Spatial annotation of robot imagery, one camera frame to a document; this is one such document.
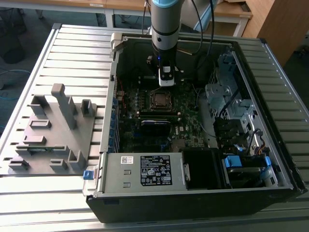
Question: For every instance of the silver CPU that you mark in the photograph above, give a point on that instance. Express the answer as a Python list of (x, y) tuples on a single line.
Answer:
[(161, 100)]

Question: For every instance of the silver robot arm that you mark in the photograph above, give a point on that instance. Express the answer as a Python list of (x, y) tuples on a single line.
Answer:
[(165, 31)]

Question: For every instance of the CPU socket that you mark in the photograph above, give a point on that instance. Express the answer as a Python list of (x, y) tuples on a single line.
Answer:
[(161, 109)]

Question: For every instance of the black RAM slot bank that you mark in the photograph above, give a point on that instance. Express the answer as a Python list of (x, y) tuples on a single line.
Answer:
[(158, 113)]

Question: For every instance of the metal drive cage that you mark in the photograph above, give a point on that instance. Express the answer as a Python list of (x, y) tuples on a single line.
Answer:
[(213, 90)]

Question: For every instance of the green motherboard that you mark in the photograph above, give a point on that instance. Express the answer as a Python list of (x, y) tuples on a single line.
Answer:
[(190, 125)]

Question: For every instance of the black graphics card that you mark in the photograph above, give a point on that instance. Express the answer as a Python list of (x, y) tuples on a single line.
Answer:
[(154, 130)]

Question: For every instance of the chipset heatsink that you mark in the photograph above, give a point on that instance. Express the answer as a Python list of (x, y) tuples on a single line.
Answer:
[(178, 144)]

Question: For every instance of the wooden cabinet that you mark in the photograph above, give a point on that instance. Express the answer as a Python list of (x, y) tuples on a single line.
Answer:
[(285, 24)]

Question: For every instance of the blue disk carrier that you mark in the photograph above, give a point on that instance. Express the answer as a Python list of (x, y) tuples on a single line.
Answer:
[(233, 161)]

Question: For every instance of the grey power supply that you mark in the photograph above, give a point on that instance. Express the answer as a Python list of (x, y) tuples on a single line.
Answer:
[(113, 174)]

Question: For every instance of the grey parts rack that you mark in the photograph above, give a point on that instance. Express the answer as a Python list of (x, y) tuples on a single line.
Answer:
[(60, 135)]

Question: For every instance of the black hard disk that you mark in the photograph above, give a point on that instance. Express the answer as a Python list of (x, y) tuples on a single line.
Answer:
[(243, 176)]

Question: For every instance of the blue case latch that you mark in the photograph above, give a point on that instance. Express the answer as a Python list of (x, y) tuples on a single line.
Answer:
[(87, 175)]

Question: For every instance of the blue plastic clip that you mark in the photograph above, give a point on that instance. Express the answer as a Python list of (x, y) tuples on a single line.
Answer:
[(267, 162)]

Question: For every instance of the black PC case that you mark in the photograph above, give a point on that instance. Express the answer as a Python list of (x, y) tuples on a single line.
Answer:
[(193, 207)]

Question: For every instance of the black office chair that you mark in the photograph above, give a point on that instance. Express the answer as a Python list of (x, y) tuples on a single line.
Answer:
[(12, 36)]

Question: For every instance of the green RAM stick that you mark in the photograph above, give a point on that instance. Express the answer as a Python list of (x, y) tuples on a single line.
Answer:
[(39, 149)]

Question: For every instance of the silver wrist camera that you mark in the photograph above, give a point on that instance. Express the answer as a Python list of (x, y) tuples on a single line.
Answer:
[(166, 77)]

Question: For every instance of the wooden desk white frame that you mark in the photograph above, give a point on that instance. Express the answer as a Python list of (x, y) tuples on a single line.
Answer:
[(48, 3), (128, 4)]

